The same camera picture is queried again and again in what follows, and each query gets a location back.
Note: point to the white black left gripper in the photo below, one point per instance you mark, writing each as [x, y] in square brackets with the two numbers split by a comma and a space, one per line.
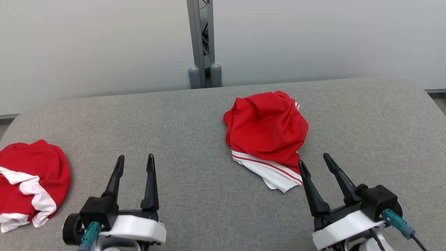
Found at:
[139, 228]

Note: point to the red shorts with white stripe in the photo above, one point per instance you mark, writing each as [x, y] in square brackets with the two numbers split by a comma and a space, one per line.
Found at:
[35, 164]

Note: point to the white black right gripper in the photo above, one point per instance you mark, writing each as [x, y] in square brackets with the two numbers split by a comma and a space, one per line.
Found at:
[341, 226]

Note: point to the grey metal post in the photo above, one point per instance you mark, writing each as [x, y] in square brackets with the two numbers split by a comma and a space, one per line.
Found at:
[195, 35]

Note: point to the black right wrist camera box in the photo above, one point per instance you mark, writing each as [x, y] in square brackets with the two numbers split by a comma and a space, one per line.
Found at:
[378, 200]

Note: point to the red jersey with white sleeves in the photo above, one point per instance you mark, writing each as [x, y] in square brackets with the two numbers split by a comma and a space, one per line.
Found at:
[266, 129]

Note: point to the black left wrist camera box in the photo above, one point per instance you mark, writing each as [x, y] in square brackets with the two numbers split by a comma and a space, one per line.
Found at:
[97, 211]

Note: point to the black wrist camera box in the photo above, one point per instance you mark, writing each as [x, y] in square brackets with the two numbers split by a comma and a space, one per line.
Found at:
[378, 200]
[97, 211]

